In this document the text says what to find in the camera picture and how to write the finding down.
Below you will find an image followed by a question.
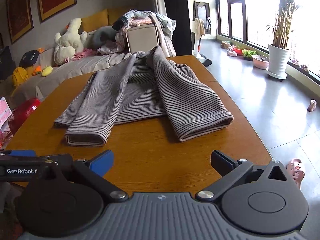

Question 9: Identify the left red framed picture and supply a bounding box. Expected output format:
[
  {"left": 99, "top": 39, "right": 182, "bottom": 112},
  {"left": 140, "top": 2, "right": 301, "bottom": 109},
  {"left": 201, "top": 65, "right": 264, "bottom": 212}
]
[{"left": 6, "top": 0, "right": 34, "bottom": 43}]

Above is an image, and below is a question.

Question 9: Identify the pink box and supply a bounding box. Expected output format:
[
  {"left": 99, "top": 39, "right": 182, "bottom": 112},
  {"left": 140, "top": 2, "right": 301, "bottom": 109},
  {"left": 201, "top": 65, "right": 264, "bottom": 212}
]
[{"left": 0, "top": 97, "right": 12, "bottom": 127}]

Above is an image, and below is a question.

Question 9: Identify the orange plush toy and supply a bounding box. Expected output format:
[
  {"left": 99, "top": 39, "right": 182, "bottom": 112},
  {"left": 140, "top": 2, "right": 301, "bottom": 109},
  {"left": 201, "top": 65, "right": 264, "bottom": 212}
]
[{"left": 31, "top": 65, "right": 42, "bottom": 76}]

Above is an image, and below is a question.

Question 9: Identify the pile of clothes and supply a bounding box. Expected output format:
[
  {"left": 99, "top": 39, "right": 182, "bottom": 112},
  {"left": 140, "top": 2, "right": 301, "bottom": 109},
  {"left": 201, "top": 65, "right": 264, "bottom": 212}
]
[{"left": 97, "top": 10, "right": 176, "bottom": 57}]

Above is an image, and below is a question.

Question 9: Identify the pink basin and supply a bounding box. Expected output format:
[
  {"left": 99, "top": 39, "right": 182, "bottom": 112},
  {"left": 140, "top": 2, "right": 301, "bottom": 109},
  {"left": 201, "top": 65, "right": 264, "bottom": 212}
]
[{"left": 252, "top": 55, "right": 269, "bottom": 70}]

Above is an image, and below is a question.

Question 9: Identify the red round container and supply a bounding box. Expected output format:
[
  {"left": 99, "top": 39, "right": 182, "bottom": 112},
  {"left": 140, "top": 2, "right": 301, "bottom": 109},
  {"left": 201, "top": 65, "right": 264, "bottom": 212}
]
[{"left": 8, "top": 98, "right": 41, "bottom": 135}]

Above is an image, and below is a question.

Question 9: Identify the grey striped sweater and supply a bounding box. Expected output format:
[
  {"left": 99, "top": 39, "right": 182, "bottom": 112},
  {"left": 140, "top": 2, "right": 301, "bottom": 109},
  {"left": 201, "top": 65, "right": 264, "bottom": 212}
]
[{"left": 54, "top": 46, "right": 234, "bottom": 147}]

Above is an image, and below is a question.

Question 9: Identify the small yellow lemon toy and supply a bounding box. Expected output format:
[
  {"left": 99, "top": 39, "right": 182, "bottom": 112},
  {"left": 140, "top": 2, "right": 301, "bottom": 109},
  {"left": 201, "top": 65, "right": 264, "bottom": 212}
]
[{"left": 41, "top": 66, "right": 53, "bottom": 77}]

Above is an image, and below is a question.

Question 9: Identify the green plant tray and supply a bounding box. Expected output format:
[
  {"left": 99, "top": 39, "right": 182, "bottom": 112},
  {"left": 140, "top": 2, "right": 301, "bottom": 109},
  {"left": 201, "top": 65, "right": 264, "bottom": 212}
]
[{"left": 242, "top": 49, "right": 257, "bottom": 61}]

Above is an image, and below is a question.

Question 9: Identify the pink perforated slipper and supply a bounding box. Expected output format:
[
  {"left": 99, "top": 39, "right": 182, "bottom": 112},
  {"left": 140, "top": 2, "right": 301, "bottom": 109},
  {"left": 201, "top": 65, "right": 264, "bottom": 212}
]
[{"left": 286, "top": 158, "right": 305, "bottom": 189}]

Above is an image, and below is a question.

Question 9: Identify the cream plush duck toy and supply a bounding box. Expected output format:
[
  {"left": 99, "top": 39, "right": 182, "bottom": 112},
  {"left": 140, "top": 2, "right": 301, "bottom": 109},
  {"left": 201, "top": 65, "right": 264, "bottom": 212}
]
[{"left": 54, "top": 18, "right": 87, "bottom": 66}]

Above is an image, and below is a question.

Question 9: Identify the white exercise machine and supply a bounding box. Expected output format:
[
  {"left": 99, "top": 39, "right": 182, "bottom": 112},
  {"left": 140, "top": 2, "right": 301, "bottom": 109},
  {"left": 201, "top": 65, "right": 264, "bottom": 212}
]
[{"left": 191, "top": 18, "right": 212, "bottom": 67}]

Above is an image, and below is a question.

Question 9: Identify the beige covered sofa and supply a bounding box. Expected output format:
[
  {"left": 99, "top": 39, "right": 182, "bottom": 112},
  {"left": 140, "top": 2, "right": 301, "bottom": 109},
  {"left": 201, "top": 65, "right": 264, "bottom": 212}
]
[{"left": 1, "top": 48, "right": 131, "bottom": 108}]

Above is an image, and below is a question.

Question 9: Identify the grey plush pillow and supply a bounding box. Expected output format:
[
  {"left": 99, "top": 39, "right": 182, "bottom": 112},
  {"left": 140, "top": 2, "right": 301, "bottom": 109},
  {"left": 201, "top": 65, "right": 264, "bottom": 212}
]
[{"left": 90, "top": 26, "right": 117, "bottom": 50}]

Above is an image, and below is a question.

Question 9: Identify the yellow sofa cushion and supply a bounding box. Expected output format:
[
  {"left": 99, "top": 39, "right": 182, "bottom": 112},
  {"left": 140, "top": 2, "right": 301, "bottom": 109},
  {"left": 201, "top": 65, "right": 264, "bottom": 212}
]
[{"left": 81, "top": 7, "right": 130, "bottom": 33}]

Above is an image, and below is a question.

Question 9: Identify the tall bamboo plant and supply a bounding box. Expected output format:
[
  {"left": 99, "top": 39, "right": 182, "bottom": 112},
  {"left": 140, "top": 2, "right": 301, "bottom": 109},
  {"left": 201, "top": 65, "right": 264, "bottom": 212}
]
[{"left": 268, "top": 0, "right": 298, "bottom": 50}]

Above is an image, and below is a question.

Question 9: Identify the small floor figurine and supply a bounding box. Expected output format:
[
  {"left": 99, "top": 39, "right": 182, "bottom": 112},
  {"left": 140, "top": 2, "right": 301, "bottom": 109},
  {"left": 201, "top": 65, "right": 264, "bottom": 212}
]
[{"left": 307, "top": 99, "right": 317, "bottom": 112}]

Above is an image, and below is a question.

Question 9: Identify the white plant pot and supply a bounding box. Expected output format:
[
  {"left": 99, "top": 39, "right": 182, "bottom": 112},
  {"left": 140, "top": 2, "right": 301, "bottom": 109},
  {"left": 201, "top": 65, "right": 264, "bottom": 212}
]
[{"left": 266, "top": 44, "right": 290, "bottom": 80}]

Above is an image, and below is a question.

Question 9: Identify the black cap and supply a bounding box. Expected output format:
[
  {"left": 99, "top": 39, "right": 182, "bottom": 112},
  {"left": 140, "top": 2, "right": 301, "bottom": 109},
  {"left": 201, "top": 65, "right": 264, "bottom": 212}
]
[{"left": 19, "top": 50, "right": 40, "bottom": 69}]

